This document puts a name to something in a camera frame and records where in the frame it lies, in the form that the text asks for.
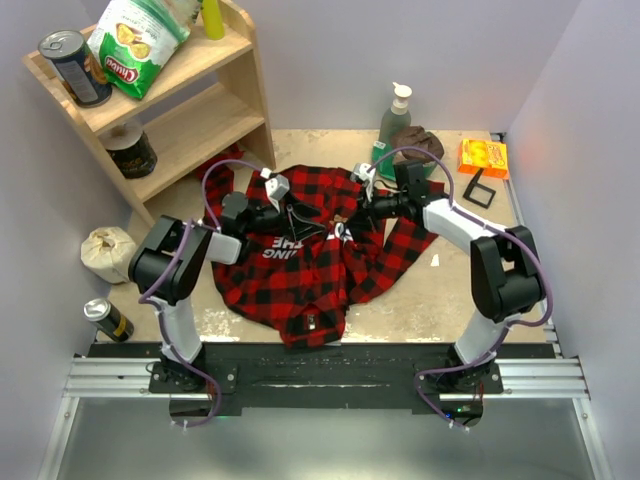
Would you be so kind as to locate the green soap dispenser bottle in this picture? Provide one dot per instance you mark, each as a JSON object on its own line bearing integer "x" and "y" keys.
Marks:
{"x": 397, "y": 116}

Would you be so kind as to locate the green chips bag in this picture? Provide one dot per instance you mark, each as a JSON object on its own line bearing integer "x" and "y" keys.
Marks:
{"x": 134, "y": 39}

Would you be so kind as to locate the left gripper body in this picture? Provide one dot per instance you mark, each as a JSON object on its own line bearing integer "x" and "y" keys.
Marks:
{"x": 268, "y": 218}

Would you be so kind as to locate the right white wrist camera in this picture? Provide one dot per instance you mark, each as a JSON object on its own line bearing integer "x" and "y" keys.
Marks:
{"x": 365, "y": 174}

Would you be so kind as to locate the black square frame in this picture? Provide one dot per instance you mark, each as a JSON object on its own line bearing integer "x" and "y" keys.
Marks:
{"x": 478, "y": 193}

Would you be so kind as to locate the blue tin can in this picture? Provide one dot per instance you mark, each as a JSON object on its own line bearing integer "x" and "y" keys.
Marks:
{"x": 76, "y": 67}

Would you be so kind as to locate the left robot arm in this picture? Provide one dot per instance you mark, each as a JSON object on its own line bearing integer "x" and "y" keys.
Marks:
{"x": 167, "y": 265}

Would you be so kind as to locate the black gold drink can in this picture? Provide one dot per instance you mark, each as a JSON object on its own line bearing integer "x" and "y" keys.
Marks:
{"x": 108, "y": 319}

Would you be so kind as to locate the black paper-topped jar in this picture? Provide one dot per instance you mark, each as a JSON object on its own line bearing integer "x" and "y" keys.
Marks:
{"x": 129, "y": 148}

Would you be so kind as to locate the orange leaf brooch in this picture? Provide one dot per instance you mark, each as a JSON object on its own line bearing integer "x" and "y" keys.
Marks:
{"x": 338, "y": 219}

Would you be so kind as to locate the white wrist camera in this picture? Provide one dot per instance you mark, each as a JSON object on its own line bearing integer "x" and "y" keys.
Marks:
{"x": 276, "y": 187}
{"x": 365, "y": 174}

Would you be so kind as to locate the white cloth sack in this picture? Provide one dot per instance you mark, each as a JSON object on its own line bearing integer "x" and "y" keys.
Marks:
{"x": 107, "y": 252}

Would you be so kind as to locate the green pouch with brown top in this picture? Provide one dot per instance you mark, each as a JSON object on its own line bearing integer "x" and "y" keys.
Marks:
{"x": 414, "y": 136}

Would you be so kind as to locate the aluminium rail frame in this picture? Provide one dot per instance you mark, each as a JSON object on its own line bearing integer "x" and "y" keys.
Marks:
{"x": 414, "y": 376}

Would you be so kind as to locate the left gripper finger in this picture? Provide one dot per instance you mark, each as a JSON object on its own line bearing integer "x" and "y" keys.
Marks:
{"x": 300, "y": 230}
{"x": 298, "y": 210}

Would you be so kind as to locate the yellow bottle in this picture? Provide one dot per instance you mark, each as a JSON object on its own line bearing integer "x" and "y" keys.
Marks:
{"x": 212, "y": 19}

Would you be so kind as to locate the orange snack box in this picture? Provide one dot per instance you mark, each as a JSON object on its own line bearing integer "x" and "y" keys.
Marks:
{"x": 489, "y": 156}

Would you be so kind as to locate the wooden shelf unit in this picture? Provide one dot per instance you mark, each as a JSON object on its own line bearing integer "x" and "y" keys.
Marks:
{"x": 233, "y": 109}

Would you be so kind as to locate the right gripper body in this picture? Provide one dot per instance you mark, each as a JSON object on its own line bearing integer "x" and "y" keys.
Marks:
{"x": 391, "y": 207}

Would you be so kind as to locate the red black plaid shirt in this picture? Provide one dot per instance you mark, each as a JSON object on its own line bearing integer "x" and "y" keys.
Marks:
{"x": 304, "y": 289}

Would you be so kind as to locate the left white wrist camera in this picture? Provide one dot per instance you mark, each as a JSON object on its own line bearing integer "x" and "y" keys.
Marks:
{"x": 276, "y": 187}

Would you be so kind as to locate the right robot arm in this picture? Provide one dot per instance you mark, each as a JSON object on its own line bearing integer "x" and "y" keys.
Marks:
{"x": 505, "y": 271}

